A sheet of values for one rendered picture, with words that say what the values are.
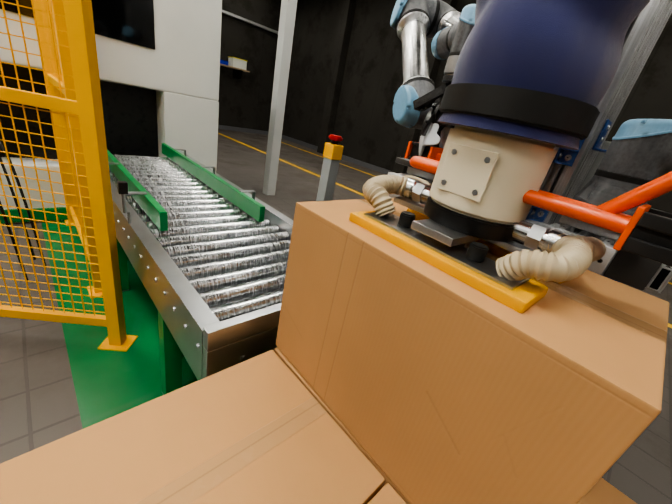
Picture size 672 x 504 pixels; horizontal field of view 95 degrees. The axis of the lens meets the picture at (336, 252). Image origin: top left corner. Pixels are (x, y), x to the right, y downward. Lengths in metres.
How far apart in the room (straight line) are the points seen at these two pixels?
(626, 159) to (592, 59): 0.49
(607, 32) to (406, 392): 0.56
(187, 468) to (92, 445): 0.17
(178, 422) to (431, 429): 0.47
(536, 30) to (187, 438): 0.84
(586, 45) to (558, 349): 0.37
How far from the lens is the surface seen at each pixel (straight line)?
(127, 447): 0.73
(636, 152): 1.01
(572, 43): 0.54
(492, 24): 0.56
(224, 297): 1.07
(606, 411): 0.45
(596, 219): 0.55
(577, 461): 0.49
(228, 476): 0.68
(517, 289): 0.50
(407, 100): 1.08
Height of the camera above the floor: 1.14
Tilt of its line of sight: 24 degrees down
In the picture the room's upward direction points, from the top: 12 degrees clockwise
